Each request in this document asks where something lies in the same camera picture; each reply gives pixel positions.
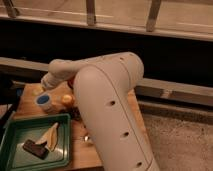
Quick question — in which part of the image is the metal strainer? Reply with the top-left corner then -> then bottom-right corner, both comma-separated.
83,135 -> 93,145

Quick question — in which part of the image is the red-brown bowl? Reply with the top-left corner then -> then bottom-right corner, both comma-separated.
67,79 -> 74,89

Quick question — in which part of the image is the wooden table board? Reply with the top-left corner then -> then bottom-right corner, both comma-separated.
13,83 -> 149,171

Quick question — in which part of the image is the green plastic tray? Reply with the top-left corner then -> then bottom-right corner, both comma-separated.
0,114 -> 70,171

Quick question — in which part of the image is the white cup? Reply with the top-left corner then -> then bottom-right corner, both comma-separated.
35,93 -> 53,113

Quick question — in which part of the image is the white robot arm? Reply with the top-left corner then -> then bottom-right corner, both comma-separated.
41,52 -> 160,171

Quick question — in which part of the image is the dark pine cone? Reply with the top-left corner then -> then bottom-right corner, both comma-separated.
68,107 -> 81,121

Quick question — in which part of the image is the dark brown block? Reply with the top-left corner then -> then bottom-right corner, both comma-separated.
22,139 -> 48,160

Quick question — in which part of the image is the small yellow cup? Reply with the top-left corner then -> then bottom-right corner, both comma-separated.
61,95 -> 74,107

